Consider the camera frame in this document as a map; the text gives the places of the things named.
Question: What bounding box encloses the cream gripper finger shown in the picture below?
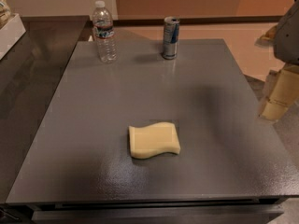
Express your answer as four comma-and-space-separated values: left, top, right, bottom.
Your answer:
259, 63, 299, 121
255, 25, 278, 47

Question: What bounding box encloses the yellow wavy sponge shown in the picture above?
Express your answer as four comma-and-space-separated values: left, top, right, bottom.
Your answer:
129, 122, 180, 159

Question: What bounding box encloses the silver blue energy drink can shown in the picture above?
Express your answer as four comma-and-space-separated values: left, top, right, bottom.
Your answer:
163, 17, 180, 60

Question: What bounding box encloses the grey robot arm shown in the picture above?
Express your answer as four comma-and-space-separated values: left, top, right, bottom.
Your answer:
255, 1, 299, 121

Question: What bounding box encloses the packaged item on box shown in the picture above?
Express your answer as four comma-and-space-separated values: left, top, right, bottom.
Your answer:
0, 0, 11, 28

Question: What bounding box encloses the clear plastic water bottle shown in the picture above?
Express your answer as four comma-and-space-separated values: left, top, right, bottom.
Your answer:
92, 1, 117, 63

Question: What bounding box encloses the dark side counter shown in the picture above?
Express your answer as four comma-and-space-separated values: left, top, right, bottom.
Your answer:
0, 15, 90, 205

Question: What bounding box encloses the white box on counter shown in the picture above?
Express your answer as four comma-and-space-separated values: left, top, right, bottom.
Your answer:
0, 13, 26, 60

